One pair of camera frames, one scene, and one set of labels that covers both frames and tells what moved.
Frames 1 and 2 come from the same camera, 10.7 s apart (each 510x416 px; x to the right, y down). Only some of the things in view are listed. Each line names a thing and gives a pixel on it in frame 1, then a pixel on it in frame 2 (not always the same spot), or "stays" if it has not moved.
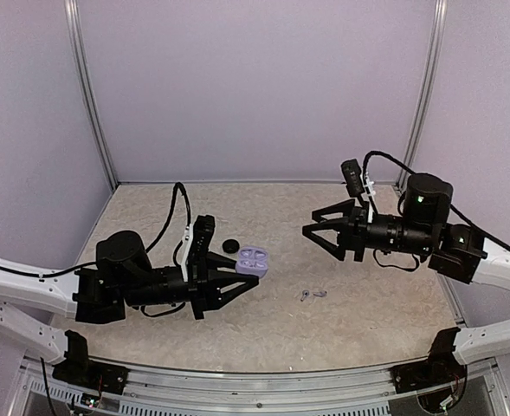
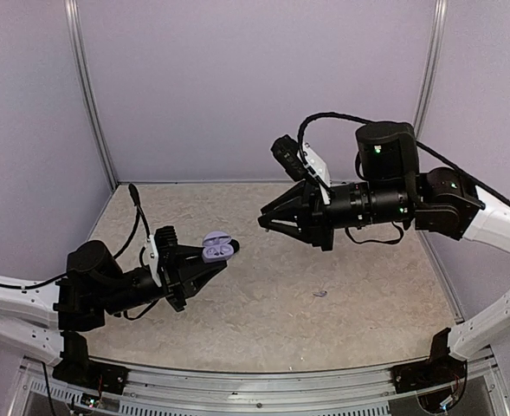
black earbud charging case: [230, 246] stays
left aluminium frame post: [88, 88] stays
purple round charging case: [252, 261] → [216, 247]
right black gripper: [352, 237] → [315, 227]
